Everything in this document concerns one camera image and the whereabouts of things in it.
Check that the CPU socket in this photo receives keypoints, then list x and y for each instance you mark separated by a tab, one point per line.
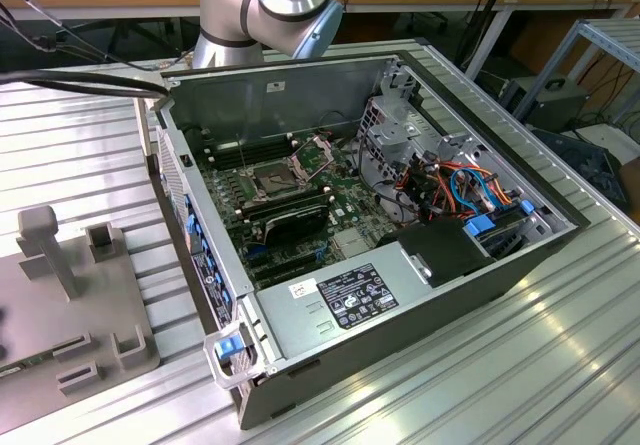
272	182

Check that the green motherboard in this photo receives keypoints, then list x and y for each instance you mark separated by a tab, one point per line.
350	200

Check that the black graphics card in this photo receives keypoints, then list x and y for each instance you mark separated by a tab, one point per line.
295	222

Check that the black RAM stick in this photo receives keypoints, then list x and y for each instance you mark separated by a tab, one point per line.
285	200

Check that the thin metal locking lever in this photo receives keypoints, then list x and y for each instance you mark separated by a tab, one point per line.
321	169
242	156

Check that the silver chipset heatsink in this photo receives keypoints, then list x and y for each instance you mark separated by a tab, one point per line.
352	242

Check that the black expansion slot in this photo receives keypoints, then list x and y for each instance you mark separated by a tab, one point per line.
287	272
280	260

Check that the small blue expansion slot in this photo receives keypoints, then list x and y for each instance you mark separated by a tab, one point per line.
257	251

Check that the silver drive cage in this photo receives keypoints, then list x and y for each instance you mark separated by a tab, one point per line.
395	132

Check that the black RAM slot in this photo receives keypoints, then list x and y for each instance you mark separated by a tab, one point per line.
225	161
225	147

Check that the silver power supply unit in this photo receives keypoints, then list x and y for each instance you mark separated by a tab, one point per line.
300	325

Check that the black plastic shroud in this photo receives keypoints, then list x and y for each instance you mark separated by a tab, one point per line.
440	257

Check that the open PC case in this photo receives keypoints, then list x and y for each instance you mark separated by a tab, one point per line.
400	340

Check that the blue disk carrier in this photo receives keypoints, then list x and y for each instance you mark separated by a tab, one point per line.
479	227

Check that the blue case latch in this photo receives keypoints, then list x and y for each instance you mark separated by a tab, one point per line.
227	349

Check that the small blue clip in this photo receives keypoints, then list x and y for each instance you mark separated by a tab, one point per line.
526	206

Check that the grey parts rack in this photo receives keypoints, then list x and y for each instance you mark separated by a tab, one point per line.
50	310

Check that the grey metal shelf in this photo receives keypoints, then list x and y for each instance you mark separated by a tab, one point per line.
607	32

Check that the green RAM stick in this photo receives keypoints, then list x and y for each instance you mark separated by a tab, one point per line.
11	371

